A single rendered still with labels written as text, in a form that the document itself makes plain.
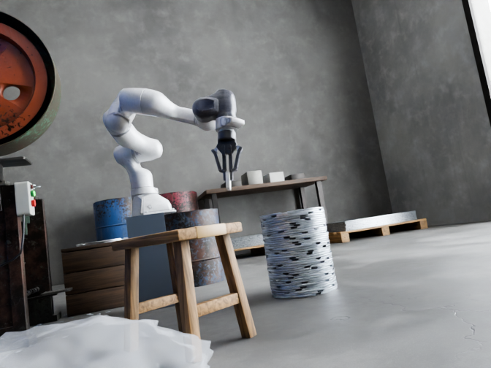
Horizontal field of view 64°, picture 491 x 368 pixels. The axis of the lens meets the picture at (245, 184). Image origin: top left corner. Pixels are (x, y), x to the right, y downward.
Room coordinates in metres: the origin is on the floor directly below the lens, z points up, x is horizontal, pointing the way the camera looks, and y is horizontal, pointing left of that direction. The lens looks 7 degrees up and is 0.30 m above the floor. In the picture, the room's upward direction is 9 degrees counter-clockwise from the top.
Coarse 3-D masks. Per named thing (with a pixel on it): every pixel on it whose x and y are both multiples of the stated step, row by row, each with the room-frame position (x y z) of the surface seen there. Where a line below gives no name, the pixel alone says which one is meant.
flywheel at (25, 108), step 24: (0, 24) 2.07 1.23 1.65; (0, 48) 2.10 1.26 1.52; (24, 48) 2.11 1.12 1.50; (0, 72) 2.10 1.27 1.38; (24, 72) 2.13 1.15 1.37; (48, 72) 2.22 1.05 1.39; (0, 96) 2.10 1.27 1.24; (24, 96) 2.13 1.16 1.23; (48, 96) 2.19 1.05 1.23; (0, 120) 2.09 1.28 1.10; (24, 120) 2.10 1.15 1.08; (0, 144) 2.13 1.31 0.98
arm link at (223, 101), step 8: (208, 96) 1.56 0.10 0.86; (216, 96) 1.55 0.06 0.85; (224, 96) 1.54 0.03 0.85; (232, 96) 1.56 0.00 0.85; (200, 104) 1.53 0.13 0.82; (208, 104) 1.53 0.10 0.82; (216, 104) 1.53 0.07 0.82; (224, 104) 1.53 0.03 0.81; (232, 104) 1.55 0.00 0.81; (200, 112) 1.53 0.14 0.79; (208, 112) 1.53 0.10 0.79; (216, 112) 1.54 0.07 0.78; (224, 112) 1.53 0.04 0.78; (232, 112) 1.55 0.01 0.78; (200, 120) 1.58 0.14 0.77; (208, 120) 1.58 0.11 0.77
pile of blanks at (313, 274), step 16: (272, 224) 1.68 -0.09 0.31; (288, 224) 1.65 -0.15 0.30; (304, 224) 1.65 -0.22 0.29; (320, 224) 1.69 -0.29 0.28; (272, 240) 1.88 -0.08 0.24; (288, 240) 1.65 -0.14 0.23; (304, 240) 1.65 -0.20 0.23; (320, 240) 1.68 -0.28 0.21; (272, 256) 1.71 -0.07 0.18; (288, 256) 1.65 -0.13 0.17; (304, 256) 1.64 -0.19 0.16; (320, 256) 1.66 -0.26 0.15; (272, 272) 1.72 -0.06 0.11; (288, 272) 1.66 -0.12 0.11; (304, 272) 1.64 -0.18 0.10; (320, 272) 1.66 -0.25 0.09; (272, 288) 1.75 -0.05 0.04; (288, 288) 1.67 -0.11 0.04; (304, 288) 1.65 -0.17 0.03; (320, 288) 1.65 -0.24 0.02
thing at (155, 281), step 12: (144, 216) 1.90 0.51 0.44; (156, 216) 1.91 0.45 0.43; (132, 228) 1.89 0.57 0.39; (144, 228) 1.90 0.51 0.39; (156, 228) 1.91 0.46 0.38; (144, 252) 1.90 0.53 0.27; (156, 252) 1.91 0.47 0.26; (144, 264) 1.90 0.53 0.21; (156, 264) 1.91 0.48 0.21; (168, 264) 1.92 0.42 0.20; (144, 276) 1.90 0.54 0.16; (156, 276) 1.91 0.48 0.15; (168, 276) 1.92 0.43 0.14; (144, 288) 1.89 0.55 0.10; (156, 288) 1.91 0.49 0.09; (168, 288) 1.92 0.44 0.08; (144, 300) 1.89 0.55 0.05
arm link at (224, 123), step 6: (216, 120) 1.54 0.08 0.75; (222, 120) 1.52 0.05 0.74; (228, 120) 1.50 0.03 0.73; (234, 120) 1.49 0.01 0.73; (240, 120) 1.50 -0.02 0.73; (216, 126) 1.55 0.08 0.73; (222, 126) 1.52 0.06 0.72; (228, 126) 1.52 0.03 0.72; (234, 126) 1.54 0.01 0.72; (240, 126) 1.53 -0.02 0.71
